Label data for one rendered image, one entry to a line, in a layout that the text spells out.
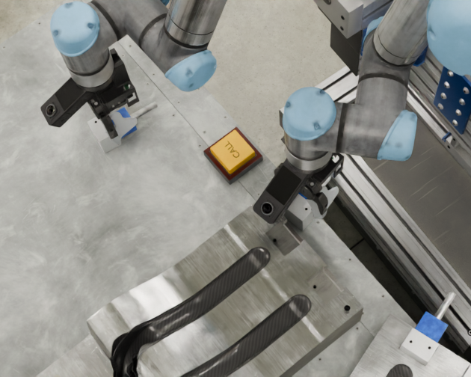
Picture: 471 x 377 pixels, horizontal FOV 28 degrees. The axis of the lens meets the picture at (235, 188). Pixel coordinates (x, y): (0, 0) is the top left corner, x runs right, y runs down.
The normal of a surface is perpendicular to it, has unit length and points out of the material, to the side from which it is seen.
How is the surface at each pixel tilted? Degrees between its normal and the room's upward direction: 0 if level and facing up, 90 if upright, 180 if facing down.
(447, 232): 0
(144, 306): 26
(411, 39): 89
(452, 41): 84
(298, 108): 1
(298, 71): 0
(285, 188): 33
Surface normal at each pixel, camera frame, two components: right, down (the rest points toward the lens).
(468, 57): -0.27, 0.86
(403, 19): -0.81, 0.49
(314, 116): -0.07, -0.37
